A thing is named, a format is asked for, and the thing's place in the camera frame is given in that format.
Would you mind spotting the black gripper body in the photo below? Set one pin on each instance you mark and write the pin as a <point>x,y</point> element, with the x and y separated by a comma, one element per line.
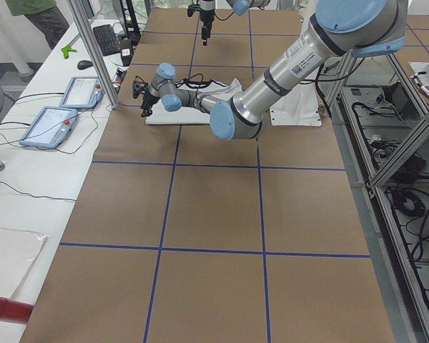
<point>149,97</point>
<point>206,18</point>

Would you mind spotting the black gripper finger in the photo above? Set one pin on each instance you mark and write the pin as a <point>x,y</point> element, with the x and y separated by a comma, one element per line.
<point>205,34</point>
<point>146,110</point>

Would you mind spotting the grey cartoon print t-shirt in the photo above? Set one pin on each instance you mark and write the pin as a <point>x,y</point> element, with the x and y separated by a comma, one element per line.
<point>186,115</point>

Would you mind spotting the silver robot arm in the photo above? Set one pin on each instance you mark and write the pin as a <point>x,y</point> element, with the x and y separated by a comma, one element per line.
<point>239,8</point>
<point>366,28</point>

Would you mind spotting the black keyboard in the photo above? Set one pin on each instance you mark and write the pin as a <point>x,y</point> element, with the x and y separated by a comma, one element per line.
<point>106,39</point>

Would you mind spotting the upper blue teach pendant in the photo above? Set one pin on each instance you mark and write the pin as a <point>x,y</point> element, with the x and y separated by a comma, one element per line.
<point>82,92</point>

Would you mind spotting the blue teach pendant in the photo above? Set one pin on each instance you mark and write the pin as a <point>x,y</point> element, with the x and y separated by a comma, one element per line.
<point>82,92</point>
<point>50,127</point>

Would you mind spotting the black computer mouse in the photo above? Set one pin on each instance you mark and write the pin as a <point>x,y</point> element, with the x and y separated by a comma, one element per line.
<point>84,64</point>

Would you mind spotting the green plastic tool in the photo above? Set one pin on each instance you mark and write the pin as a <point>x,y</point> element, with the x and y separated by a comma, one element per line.
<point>66,50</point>

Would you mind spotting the lower blue teach pendant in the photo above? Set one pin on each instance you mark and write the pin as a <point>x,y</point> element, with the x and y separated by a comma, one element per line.
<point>50,127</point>

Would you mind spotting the person in green shirt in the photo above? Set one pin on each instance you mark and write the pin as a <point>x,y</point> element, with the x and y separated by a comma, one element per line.
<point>45,15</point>

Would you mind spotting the clear plastic bag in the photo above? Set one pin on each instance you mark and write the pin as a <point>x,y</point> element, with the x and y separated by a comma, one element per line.
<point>18,252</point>

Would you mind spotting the red cylinder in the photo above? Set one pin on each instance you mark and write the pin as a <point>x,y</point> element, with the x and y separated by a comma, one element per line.
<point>13,311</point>

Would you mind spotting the aluminium frame post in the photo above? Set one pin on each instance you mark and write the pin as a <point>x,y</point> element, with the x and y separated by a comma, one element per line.
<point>87,36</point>

